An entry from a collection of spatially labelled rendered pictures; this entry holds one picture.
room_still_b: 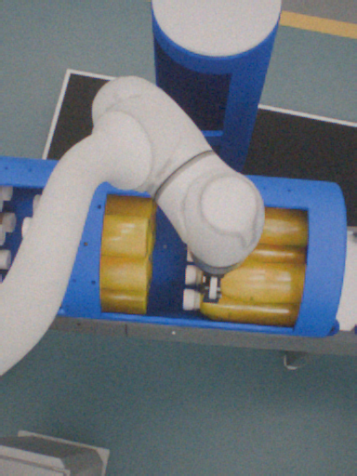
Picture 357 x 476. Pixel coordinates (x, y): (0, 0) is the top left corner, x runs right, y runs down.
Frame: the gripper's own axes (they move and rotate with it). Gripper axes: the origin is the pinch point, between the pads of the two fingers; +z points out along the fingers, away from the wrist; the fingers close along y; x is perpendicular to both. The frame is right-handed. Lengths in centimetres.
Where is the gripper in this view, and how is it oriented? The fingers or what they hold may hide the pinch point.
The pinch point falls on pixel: (211, 275)
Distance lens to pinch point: 123.1
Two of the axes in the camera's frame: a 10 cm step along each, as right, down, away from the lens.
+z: 0.0, 2.6, 9.7
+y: 0.9, -9.6, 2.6
